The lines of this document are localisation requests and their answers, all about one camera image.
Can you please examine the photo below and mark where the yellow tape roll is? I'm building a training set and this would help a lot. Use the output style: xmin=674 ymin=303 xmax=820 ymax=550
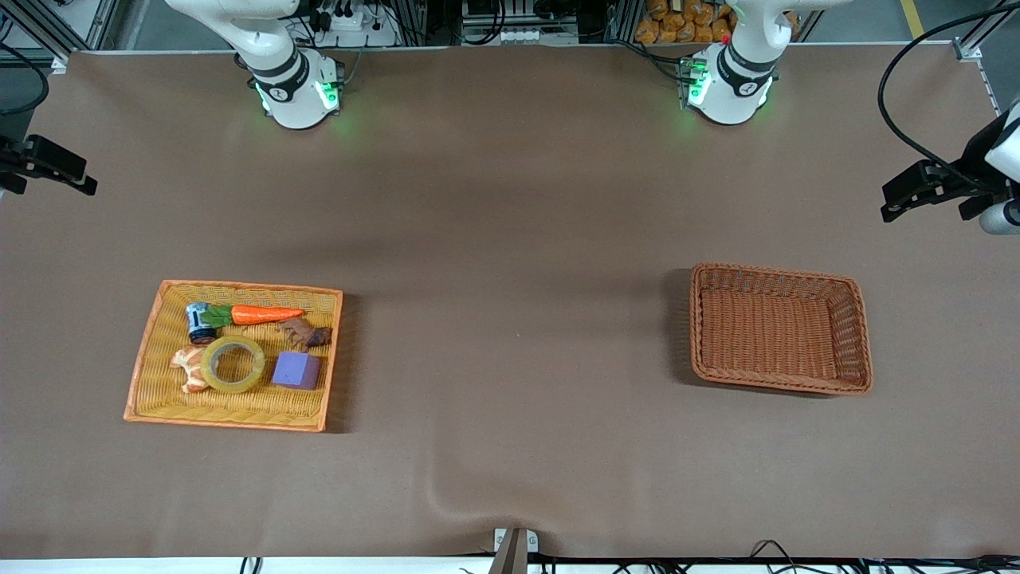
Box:
xmin=200 ymin=336 xmax=267 ymax=395

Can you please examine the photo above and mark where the blue white can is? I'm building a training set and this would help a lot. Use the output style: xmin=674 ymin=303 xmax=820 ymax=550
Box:
xmin=186 ymin=302 xmax=218 ymax=345

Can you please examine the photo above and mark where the brown wicker basket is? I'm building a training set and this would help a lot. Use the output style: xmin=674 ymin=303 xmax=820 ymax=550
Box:
xmin=689 ymin=263 xmax=874 ymax=397

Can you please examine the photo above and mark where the toy croissant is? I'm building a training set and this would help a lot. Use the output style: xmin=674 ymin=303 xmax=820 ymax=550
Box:
xmin=170 ymin=344 xmax=212 ymax=395

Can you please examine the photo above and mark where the orange toy carrot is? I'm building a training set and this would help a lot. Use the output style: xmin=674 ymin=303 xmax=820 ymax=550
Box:
xmin=201 ymin=304 xmax=307 ymax=328

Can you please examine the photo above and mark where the orange snack bags pile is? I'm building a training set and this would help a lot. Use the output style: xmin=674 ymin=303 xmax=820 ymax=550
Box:
xmin=635 ymin=0 xmax=800 ymax=45

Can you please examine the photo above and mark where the brown toy piece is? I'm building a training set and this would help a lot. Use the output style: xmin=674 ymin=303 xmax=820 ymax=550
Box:
xmin=277 ymin=318 xmax=333 ymax=352

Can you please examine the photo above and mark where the yellow wicker tray orange rim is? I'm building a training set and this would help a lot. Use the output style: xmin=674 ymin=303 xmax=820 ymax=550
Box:
xmin=124 ymin=279 xmax=344 ymax=434

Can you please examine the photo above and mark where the purple block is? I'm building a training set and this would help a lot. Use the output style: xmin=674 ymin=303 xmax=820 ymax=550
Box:
xmin=272 ymin=352 xmax=323 ymax=391

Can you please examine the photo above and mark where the white power strip with plugs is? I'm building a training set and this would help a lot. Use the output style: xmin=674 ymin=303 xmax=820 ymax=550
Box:
xmin=317 ymin=6 xmax=399 ymax=47

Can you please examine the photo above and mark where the brown table cover mat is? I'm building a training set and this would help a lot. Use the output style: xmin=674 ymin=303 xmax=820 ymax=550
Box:
xmin=0 ymin=41 xmax=1020 ymax=559

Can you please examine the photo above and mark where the long white power strip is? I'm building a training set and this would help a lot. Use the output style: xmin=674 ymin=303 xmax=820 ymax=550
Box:
xmin=462 ymin=28 xmax=580 ymax=45

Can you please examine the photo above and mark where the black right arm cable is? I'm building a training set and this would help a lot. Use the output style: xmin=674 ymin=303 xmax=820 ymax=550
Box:
xmin=0 ymin=42 xmax=51 ymax=118

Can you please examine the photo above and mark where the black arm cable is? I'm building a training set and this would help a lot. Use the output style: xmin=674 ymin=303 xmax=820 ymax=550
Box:
xmin=0 ymin=42 xmax=51 ymax=118
xmin=877 ymin=4 xmax=1020 ymax=196

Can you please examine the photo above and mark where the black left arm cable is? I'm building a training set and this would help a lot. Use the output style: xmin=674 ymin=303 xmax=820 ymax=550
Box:
xmin=877 ymin=4 xmax=1020 ymax=196

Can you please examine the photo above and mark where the aluminium frame post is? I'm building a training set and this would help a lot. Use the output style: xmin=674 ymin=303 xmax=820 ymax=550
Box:
xmin=0 ymin=0 xmax=120 ymax=74
xmin=952 ymin=0 xmax=1020 ymax=63

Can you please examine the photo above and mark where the black floor cable bundle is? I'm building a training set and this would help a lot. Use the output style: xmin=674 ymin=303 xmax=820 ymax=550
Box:
xmin=749 ymin=540 xmax=1020 ymax=574

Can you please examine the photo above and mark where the metal table bracket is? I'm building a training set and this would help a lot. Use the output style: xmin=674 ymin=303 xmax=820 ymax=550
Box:
xmin=492 ymin=526 xmax=539 ymax=574

